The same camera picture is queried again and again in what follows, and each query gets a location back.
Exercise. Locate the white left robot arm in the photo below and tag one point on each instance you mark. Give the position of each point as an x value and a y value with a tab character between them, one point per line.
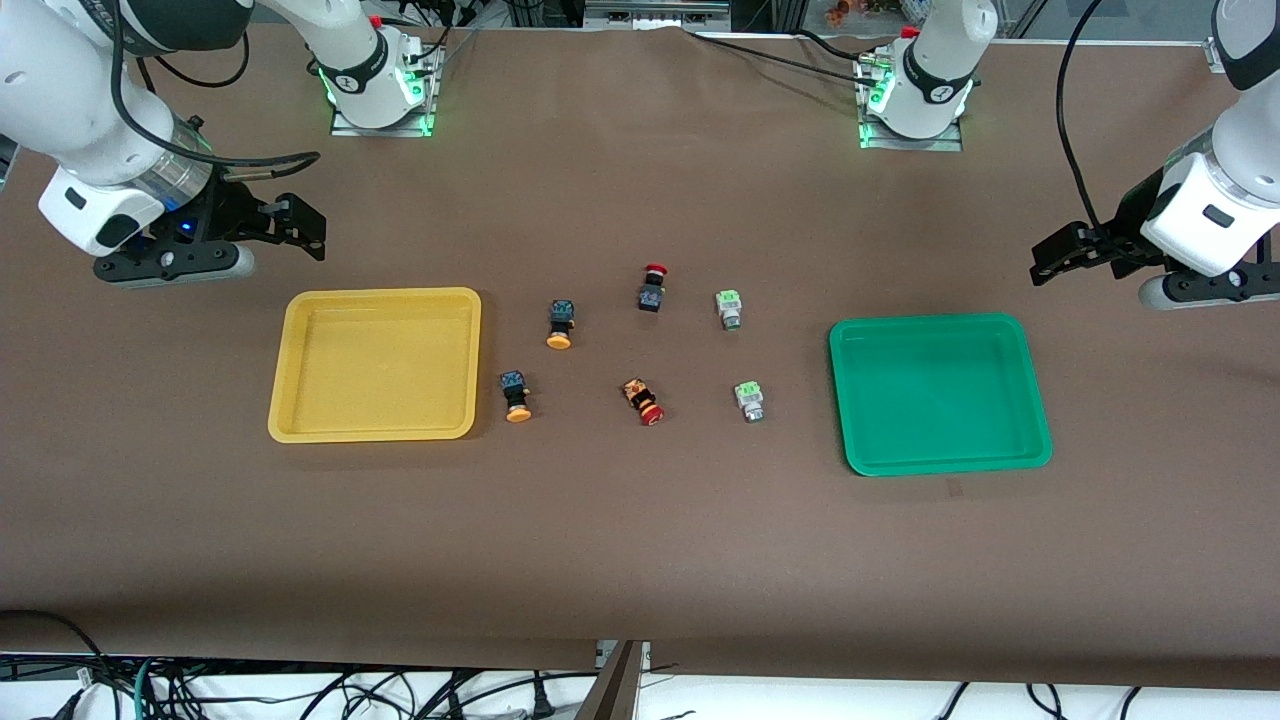
1230	190

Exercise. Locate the brown table cover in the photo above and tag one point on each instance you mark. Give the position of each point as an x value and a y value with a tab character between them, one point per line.
640	550

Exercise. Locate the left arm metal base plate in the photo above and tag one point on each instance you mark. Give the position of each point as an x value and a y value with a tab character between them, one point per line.
870	110

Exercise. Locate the yellow plastic tray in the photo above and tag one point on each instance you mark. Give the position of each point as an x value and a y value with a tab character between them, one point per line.
375	365

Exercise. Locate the green push button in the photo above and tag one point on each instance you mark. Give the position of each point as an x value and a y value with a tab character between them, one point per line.
729	308
750	400

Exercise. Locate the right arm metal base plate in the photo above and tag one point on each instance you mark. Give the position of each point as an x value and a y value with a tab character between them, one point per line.
420	95

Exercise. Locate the aluminium frame rail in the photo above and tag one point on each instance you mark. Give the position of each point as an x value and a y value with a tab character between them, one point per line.
655	12

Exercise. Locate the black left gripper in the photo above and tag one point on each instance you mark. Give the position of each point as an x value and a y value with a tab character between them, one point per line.
1131	222

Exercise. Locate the red button orange body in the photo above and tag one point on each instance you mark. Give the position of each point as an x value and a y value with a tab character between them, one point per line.
642	400

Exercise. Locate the yellow push button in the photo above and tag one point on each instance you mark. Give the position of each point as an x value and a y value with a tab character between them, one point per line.
516	394
561	322

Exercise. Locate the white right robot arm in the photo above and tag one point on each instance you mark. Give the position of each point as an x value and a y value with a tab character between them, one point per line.
80	100

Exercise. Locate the red button black body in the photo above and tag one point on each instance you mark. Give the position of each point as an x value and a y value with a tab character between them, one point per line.
653	288

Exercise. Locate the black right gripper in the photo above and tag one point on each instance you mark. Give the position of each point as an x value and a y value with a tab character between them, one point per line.
229	212

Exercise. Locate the metal table leg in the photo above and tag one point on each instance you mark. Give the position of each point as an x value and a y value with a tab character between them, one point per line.
618	685

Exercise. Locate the green plastic tray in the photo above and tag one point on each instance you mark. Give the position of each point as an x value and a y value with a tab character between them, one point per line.
938	393

